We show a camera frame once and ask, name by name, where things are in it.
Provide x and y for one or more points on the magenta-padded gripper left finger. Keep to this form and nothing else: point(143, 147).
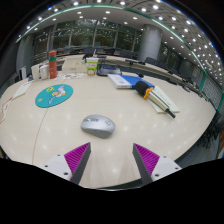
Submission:
point(60, 165)

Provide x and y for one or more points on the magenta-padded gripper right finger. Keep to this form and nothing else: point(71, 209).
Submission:
point(165, 166)

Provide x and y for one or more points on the silver computer mouse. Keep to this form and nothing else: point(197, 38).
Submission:
point(97, 125)

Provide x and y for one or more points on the round teal cartoon mouse pad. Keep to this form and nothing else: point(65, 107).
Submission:
point(53, 95)

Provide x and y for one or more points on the white paper booklet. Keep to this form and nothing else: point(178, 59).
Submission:
point(168, 100)

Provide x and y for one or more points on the red and white leaflet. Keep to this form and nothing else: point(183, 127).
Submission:
point(4, 110)

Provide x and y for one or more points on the white mug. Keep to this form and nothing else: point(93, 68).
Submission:
point(44, 72)

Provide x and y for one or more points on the blue and white book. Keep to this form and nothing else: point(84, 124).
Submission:
point(125, 81)

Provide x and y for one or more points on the black gooseneck microphone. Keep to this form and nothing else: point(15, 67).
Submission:
point(140, 75)

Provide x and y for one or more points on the white paper cup stack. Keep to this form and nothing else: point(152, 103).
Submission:
point(35, 72)

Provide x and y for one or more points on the red bottle with green band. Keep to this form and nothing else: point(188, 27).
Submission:
point(52, 66)

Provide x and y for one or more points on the beige cardboard box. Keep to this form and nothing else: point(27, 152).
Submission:
point(73, 66)

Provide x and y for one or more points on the green printed paper cup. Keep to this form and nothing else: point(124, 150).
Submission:
point(92, 67)

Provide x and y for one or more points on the dark conference console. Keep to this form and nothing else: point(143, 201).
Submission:
point(108, 70)

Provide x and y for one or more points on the dark office chairs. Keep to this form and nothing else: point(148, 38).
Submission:
point(150, 61)

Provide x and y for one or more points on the grey round pillar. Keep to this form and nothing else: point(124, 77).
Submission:
point(150, 42)

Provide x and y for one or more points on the ceiling lights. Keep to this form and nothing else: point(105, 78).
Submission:
point(155, 6)

